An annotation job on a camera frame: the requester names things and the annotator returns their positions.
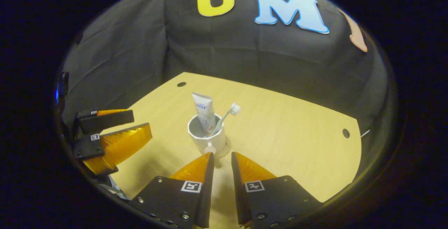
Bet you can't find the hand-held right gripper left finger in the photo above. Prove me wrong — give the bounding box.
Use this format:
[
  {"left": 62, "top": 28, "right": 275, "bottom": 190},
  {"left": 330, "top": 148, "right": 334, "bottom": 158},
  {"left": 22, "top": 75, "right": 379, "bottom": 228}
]
[{"left": 128, "top": 152, "right": 215, "bottom": 229}]

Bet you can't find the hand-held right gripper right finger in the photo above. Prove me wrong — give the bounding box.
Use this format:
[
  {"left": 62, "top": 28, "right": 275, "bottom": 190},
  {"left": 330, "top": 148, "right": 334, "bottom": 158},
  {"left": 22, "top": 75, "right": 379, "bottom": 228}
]
[{"left": 231, "top": 151, "right": 323, "bottom": 229}]

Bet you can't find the round wooden coaster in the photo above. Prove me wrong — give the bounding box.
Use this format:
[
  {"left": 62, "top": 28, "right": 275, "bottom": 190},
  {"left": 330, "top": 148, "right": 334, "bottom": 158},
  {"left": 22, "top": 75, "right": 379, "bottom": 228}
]
[{"left": 199, "top": 136, "right": 232, "bottom": 160}]

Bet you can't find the white cup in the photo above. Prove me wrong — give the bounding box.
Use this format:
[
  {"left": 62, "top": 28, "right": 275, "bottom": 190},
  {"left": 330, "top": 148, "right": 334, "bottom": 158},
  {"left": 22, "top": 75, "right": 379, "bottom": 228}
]
[{"left": 187, "top": 114, "right": 231, "bottom": 159}]

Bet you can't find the white toothpaste tube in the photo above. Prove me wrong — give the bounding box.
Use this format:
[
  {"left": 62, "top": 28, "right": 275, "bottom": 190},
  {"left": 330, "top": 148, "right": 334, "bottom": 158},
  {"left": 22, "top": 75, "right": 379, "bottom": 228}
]
[{"left": 191, "top": 92, "right": 217, "bottom": 137}]

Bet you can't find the pale toothbrush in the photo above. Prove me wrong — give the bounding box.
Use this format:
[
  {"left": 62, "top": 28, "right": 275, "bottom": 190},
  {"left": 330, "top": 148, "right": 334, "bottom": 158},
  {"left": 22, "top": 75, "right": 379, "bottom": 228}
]
[{"left": 208, "top": 103, "right": 241, "bottom": 138}]

